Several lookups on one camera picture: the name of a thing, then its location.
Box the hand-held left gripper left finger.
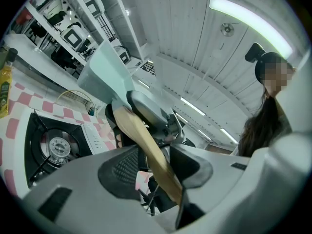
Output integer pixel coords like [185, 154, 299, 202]
[22, 145, 176, 234]

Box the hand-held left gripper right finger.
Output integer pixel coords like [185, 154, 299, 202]
[169, 132, 312, 234]

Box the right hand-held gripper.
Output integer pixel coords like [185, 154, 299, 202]
[104, 90, 196, 149]

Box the rectangular pale green frying pan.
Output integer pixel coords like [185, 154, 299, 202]
[76, 39, 184, 205]

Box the white induction cooktop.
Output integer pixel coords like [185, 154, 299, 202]
[14, 105, 118, 200]

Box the ceiling strip light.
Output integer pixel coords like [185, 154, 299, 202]
[220, 127, 239, 145]
[137, 79, 151, 90]
[180, 97, 206, 117]

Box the black staircase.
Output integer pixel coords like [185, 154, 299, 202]
[140, 59, 157, 77]

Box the white appliance with dark screen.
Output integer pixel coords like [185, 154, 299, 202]
[83, 0, 106, 20]
[60, 25, 89, 51]
[113, 45, 132, 65]

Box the black office chair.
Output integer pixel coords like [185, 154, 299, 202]
[137, 170, 179, 215]

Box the pink checkered tablecloth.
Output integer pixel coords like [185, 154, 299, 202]
[0, 80, 152, 197]

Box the white metal shelf rack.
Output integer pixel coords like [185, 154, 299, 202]
[3, 0, 147, 89]

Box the person's head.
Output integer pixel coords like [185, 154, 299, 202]
[254, 52, 296, 100]

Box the yellow oil bottle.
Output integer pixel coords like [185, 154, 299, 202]
[0, 47, 19, 119]

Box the round ceiling fixture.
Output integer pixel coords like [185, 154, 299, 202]
[220, 22, 235, 38]

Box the long curved ceiling light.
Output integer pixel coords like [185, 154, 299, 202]
[209, 0, 293, 60]

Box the gold wire chair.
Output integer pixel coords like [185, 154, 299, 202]
[56, 89, 98, 118]

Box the black head-mounted camera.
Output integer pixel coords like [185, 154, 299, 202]
[244, 42, 267, 63]

